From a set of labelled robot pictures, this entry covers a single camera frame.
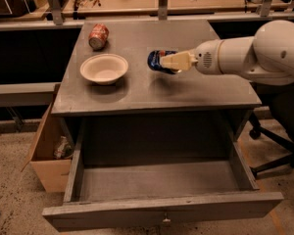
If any metal drawer knob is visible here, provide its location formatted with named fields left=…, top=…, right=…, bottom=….
left=162, top=213, right=172, bottom=225

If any open grey top drawer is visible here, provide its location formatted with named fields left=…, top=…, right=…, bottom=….
left=41, top=140, right=284, bottom=233

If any crumpled wrapper in box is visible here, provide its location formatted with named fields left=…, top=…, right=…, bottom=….
left=53, top=136, right=73, bottom=160

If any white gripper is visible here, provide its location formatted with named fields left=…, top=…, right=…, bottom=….
left=160, top=40, right=221, bottom=74

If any red soda can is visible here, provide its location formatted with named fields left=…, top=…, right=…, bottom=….
left=88, top=23, right=109, bottom=50

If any black office chair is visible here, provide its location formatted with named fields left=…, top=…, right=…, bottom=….
left=248, top=81, right=294, bottom=179

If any white paper bowl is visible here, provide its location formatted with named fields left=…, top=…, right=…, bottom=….
left=79, top=54, right=128, bottom=85

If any cardboard box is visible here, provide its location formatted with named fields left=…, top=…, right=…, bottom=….
left=21, top=89, right=72, bottom=192

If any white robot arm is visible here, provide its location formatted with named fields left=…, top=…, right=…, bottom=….
left=160, top=21, right=294, bottom=86

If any blue pepsi can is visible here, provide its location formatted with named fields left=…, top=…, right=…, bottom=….
left=147, top=50, right=179, bottom=74

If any grey cabinet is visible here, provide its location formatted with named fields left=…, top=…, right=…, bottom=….
left=52, top=20, right=261, bottom=166

